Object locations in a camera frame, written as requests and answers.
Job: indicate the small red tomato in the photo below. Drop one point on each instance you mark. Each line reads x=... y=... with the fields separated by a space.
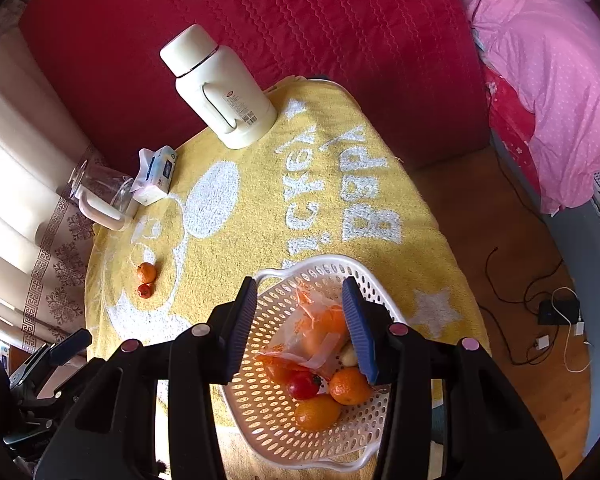
x=144 y=290

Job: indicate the white thermos jug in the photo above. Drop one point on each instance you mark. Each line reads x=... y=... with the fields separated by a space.
x=225 y=95

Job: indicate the white perforated plastic basket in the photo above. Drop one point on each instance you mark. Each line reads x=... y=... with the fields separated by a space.
x=260 y=425

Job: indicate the black power adapter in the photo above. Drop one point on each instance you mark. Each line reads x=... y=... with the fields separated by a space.
x=559 y=310

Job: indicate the large orange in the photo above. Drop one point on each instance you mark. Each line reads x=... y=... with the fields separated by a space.
x=316 y=412

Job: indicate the round orange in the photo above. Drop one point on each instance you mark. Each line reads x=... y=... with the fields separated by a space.
x=349 y=386

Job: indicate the tangerine with stem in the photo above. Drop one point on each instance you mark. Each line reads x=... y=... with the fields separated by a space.
x=146 y=272

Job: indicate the large red tomato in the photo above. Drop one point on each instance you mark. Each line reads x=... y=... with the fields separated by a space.
x=302 y=386

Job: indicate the clear bag of orange peels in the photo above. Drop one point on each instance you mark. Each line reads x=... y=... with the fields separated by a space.
x=310 y=335

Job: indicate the pink dotted blanket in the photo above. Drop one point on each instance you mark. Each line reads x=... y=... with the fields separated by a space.
x=545 y=60

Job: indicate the white tissue pack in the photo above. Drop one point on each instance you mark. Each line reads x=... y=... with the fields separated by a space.
x=155 y=177

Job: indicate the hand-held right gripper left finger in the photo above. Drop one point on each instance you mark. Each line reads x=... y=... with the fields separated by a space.
x=245 y=320

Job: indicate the red floral cloth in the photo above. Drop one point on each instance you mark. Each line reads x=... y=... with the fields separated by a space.
x=515 y=130

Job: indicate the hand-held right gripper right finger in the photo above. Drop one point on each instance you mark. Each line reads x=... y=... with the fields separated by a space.
x=357 y=330

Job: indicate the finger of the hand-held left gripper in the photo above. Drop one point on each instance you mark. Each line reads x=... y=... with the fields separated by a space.
x=70 y=345

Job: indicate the beige patterned curtain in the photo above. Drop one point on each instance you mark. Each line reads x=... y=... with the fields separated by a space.
x=25 y=200

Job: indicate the yellow printed towel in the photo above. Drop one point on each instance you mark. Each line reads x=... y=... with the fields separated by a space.
x=290 y=195

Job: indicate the white charger plug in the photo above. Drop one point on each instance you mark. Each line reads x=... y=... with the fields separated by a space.
x=542 y=343

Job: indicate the red quilted cover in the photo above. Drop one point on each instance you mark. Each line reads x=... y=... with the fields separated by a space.
x=280 y=25

